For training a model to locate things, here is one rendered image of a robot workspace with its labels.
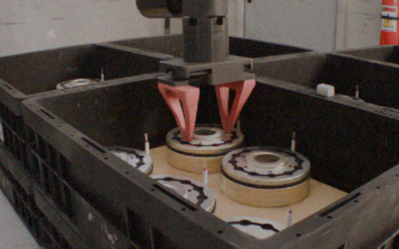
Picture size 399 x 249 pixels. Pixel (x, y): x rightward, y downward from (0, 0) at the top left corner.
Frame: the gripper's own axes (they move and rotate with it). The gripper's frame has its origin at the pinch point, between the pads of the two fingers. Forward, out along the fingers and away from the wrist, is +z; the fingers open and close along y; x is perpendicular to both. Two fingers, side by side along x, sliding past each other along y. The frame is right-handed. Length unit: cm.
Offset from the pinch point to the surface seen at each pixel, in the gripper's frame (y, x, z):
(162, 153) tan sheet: 4.1, -5.2, 3.8
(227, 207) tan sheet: 5.9, 12.2, 4.5
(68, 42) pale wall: -89, -357, 17
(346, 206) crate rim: 11.1, 31.5, -4.7
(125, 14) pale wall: -157, -375, -3
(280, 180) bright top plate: 1.4, 15.3, 1.5
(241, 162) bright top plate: 1.9, 9.4, 1.2
